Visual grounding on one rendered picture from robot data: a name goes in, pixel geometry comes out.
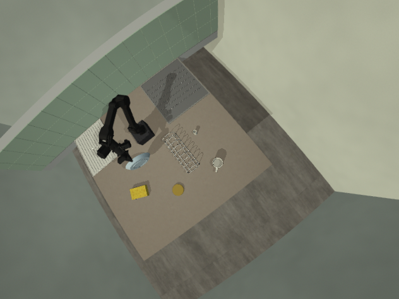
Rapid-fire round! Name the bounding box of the yellow sponge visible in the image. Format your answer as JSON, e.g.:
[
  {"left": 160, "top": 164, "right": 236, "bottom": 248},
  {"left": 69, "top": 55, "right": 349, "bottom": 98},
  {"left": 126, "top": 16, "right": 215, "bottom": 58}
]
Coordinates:
[{"left": 130, "top": 185, "right": 149, "bottom": 200}]

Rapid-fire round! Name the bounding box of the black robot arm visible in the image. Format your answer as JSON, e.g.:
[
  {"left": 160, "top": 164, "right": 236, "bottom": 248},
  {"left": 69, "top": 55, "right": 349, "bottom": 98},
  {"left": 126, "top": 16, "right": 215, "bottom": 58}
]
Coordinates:
[{"left": 97, "top": 95, "right": 147, "bottom": 159}]

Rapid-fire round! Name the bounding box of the beige ribbed draining mat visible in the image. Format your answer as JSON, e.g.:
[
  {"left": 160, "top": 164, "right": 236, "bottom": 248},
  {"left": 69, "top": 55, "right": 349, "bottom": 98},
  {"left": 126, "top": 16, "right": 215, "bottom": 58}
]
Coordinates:
[{"left": 75, "top": 119, "right": 117, "bottom": 177}]

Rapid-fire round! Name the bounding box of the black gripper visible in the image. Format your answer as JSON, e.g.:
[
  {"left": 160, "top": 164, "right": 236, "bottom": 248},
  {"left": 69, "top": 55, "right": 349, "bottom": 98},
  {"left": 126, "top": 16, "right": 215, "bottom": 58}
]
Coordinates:
[{"left": 112, "top": 144, "right": 133, "bottom": 164}]

